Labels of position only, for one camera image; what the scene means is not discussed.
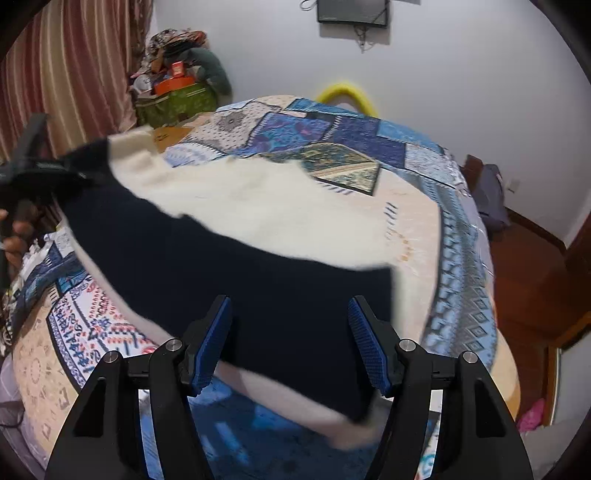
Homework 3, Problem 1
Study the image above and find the black and cream striped sweater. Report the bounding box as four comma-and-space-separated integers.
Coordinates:
56, 130, 394, 450

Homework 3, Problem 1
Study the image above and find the pile of patterned clothes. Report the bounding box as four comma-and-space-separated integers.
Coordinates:
131, 29, 207, 79

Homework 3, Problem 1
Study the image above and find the person's left hand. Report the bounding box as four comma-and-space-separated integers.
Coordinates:
1, 200, 38, 275

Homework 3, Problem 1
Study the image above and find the pink slipper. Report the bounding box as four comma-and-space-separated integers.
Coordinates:
517, 398, 546, 433

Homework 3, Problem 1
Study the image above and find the blue patchwork bedspread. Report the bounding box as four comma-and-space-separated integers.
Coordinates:
6, 96, 519, 465

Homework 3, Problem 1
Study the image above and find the striped pink curtain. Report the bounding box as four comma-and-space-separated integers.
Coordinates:
1, 1, 153, 159

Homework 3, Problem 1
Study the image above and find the wooden lap desk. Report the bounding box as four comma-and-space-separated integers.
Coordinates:
152, 126, 191, 153

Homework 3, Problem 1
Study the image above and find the green storage basket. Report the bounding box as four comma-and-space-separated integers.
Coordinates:
135, 82, 218, 128

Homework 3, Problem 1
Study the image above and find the orange box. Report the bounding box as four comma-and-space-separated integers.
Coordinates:
153, 61, 195, 95

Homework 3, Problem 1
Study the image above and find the dark green jacket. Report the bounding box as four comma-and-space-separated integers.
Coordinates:
183, 47, 232, 96

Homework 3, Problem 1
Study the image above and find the grey backpack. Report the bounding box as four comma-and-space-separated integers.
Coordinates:
472, 164, 510, 236

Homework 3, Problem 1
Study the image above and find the yellow foam tube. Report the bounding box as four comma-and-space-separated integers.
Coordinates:
315, 82, 379, 117

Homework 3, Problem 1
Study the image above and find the wall power socket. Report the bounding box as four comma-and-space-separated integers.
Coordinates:
506, 179, 520, 194

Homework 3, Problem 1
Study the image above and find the small wall monitor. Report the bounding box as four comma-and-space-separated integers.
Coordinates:
317, 0, 390, 28

